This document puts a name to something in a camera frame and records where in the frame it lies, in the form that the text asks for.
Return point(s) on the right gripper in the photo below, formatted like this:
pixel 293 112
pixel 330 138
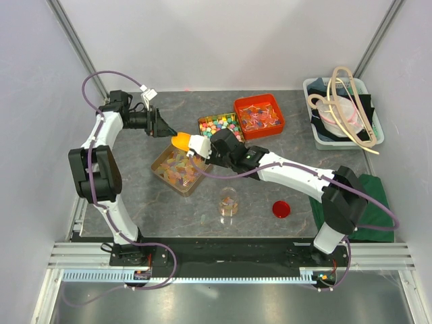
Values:
pixel 212 160

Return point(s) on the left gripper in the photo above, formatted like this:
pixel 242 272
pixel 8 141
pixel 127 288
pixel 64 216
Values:
pixel 156 127

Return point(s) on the yellow plastic scoop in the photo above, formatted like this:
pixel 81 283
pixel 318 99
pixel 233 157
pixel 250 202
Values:
pixel 181 141

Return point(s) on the brown tin of popsicle candies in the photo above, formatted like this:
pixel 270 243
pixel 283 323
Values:
pixel 174 168

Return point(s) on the clear glass jar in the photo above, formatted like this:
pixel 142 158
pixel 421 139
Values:
pixel 228 205

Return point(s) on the red jar lid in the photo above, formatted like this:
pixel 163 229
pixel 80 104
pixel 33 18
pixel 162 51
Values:
pixel 281 209

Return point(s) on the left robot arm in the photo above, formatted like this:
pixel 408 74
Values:
pixel 97 177

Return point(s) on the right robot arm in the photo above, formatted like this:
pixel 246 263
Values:
pixel 340 192

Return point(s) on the tin of colourful star candies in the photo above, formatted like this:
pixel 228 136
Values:
pixel 209 125

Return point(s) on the orange box of candies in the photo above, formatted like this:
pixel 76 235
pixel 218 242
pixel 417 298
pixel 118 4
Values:
pixel 259 116

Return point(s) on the beige clothes hanger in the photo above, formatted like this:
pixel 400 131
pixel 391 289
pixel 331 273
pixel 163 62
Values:
pixel 342 111

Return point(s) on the white laundry basket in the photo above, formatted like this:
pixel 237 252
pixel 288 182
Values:
pixel 324 139

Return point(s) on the green cloth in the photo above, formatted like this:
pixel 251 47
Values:
pixel 373 215

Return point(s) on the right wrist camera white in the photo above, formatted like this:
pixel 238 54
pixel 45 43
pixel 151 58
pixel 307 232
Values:
pixel 199 145

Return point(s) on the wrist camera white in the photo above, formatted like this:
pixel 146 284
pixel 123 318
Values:
pixel 147 95
pixel 199 145

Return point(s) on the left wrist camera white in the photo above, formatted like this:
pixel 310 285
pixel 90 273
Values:
pixel 147 95

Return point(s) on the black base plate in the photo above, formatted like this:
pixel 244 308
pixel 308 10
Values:
pixel 242 256

